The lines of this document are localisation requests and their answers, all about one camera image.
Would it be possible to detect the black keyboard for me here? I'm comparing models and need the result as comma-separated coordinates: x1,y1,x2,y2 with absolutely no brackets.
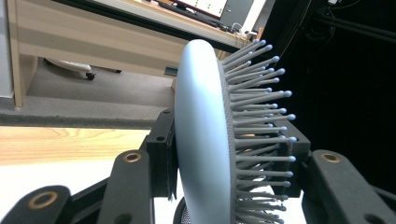
155,0,223,27

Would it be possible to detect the light blue hairbrush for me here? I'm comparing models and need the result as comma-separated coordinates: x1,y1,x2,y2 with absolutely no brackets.
174,38,297,224

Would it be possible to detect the black curtain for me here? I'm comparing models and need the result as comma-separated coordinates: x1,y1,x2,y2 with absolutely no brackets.
258,0,396,195

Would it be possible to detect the white chair base with casters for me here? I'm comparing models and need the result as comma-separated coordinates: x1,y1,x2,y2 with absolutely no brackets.
45,57,97,81

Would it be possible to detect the white charger with cable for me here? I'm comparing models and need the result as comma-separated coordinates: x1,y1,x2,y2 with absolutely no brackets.
229,21,251,37

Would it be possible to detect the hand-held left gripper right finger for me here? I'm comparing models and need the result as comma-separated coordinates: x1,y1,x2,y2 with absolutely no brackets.
274,119,312,199

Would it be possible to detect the bright-screen computer monitor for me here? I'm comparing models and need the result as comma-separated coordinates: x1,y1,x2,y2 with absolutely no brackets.
176,0,229,21

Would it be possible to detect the light wooden desk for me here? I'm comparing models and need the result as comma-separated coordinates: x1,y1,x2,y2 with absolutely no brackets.
6,0,251,108

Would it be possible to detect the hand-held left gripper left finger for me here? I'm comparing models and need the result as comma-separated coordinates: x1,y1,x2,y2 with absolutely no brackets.
145,108,179,201

